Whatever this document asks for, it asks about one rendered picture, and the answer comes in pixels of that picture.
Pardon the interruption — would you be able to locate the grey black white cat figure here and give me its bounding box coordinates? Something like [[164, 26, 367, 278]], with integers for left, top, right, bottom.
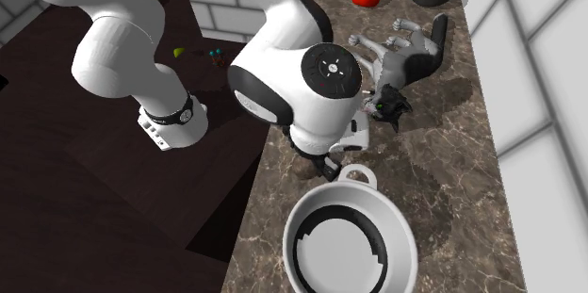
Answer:
[[347, 12, 449, 135]]

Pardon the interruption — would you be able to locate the dark robot stand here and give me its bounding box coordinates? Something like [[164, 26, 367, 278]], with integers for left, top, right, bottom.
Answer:
[[0, 3, 273, 264]]

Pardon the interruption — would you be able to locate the white pot with handle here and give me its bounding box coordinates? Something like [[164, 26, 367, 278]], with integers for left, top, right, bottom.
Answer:
[[282, 163, 419, 293]]

